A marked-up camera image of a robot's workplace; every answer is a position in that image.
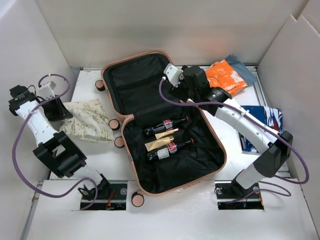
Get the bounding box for rear cola bottle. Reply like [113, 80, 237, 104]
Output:
[144, 116, 189, 136]

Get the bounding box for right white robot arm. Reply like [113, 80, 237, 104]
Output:
[163, 63, 293, 197]

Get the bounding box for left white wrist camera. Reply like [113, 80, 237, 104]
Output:
[37, 81, 56, 100]

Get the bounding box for orange white folded cloth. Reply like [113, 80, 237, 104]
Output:
[205, 59, 248, 96]

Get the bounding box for large gold cosmetic tube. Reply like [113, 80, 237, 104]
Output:
[144, 136, 174, 152]

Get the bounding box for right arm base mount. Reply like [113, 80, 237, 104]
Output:
[214, 180, 264, 210]

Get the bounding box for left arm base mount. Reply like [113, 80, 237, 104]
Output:
[78, 181, 128, 211]

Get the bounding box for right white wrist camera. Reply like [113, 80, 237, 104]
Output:
[163, 63, 184, 88]

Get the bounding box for cream green printed cloth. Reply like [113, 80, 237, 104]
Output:
[60, 99, 115, 143]

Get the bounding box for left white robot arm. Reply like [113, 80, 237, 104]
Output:
[8, 85, 112, 201]

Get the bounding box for grey folded cloth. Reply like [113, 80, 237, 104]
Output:
[225, 54, 257, 86]

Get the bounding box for front cola bottle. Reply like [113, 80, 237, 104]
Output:
[147, 138, 194, 162]

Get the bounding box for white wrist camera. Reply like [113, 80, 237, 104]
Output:
[37, 81, 56, 100]
[163, 63, 184, 88]

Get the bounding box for cola bottle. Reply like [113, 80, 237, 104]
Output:
[147, 138, 194, 162]
[144, 116, 189, 136]

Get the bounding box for blue white red cloth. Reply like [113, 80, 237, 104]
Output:
[238, 105, 284, 155]

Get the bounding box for pink hard-shell suitcase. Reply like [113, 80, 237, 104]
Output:
[101, 51, 227, 207]

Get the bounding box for small gold cosmetic tube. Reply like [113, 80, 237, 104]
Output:
[155, 128, 179, 140]

